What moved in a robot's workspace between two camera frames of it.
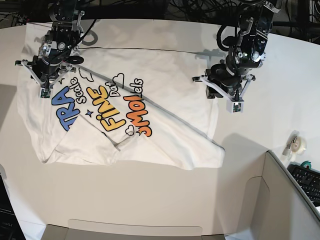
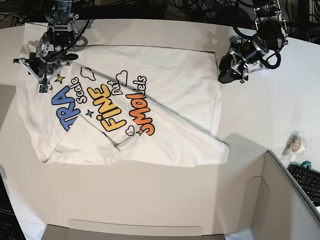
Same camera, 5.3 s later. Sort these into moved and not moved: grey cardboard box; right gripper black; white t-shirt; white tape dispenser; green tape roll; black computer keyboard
Moved: white t-shirt; right gripper black
Not moved: grey cardboard box; green tape roll; white tape dispenser; black computer keyboard
